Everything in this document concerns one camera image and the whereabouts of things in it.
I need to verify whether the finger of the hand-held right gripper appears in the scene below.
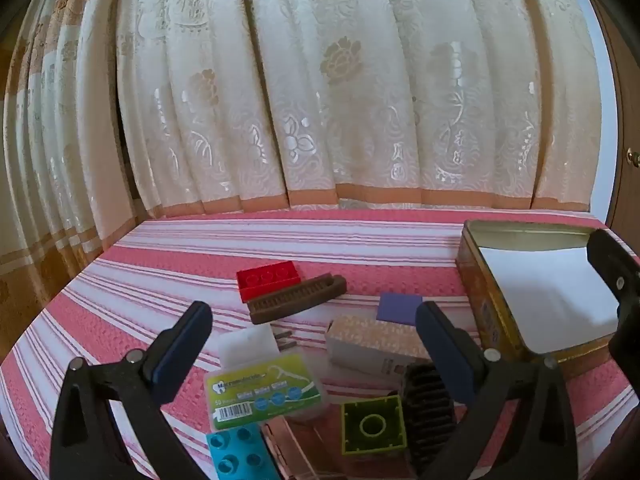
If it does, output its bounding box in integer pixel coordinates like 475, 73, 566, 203
607, 307, 640, 391
586, 229, 640, 311

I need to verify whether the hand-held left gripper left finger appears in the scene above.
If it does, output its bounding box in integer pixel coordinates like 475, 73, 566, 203
50, 301, 213, 480

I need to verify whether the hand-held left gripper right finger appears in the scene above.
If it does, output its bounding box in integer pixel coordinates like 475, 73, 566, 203
415, 301, 573, 480

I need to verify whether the small purple block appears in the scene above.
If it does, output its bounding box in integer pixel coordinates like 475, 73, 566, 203
376, 293, 426, 323

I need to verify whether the beige patterned cardboard box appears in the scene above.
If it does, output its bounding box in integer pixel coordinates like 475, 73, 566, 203
325, 314, 436, 378

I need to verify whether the gold metal tin box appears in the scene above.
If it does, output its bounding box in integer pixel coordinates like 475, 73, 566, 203
456, 219, 632, 367

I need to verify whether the green label floss pick box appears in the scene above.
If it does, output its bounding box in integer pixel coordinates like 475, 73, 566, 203
204, 352, 328, 431

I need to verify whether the green building block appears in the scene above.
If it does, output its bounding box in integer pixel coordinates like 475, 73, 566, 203
341, 395, 407, 457

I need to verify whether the blue building block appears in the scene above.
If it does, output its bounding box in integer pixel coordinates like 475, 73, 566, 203
206, 422, 281, 480

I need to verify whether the red building block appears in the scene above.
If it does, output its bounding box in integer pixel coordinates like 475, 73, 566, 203
236, 262, 303, 303

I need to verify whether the brown plastic comb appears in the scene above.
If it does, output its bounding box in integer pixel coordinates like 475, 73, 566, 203
248, 273, 347, 324

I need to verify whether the clear pink plastic case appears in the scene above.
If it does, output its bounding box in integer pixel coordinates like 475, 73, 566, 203
260, 410, 351, 480

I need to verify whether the dark brown round comb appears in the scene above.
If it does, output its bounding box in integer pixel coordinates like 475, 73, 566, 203
390, 362, 457, 476

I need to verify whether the brown wooden door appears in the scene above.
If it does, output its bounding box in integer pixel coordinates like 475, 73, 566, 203
592, 0, 640, 261

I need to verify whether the white power plug adapter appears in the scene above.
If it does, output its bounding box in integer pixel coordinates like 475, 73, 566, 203
220, 327, 298, 367

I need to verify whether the white paper liner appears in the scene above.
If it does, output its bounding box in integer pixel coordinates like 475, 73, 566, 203
477, 245, 621, 353

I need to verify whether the pink striped blanket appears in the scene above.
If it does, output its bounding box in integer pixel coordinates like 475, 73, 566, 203
0, 208, 640, 480

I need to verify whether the cream floral curtain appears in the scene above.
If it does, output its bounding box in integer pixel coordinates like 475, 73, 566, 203
0, 0, 137, 286
82, 0, 605, 220

